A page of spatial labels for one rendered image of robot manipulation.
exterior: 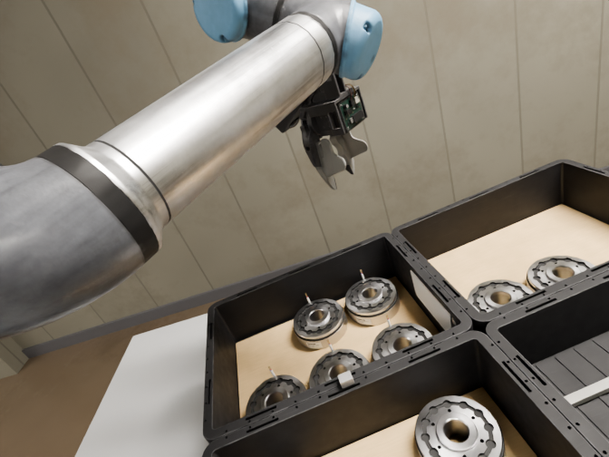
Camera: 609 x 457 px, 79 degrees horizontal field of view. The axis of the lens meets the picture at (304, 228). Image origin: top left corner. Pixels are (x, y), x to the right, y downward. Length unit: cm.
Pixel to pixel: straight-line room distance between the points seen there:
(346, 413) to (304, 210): 170
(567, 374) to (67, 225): 61
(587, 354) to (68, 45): 215
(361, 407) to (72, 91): 198
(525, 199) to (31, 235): 85
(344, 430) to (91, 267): 43
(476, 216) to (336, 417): 51
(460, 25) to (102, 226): 198
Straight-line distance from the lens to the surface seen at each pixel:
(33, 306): 26
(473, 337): 55
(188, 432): 93
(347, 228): 225
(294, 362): 72
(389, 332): 67
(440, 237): 83
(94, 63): 214
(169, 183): 27
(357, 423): 58
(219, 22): 50
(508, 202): 89
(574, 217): 94
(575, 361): 67
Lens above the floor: 135
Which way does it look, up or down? 28 degrees down
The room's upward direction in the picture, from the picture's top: 21 degrees counter-clockwise
